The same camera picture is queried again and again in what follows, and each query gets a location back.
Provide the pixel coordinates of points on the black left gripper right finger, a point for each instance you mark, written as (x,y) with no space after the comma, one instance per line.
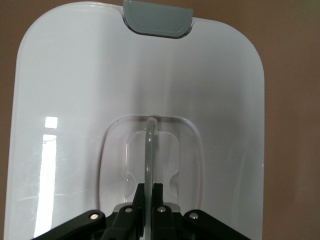
(167,220)

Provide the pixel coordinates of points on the white box lid grey latches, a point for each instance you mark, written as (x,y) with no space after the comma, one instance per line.
(75,100)

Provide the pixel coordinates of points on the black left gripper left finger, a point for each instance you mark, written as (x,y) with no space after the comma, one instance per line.
(125,220)

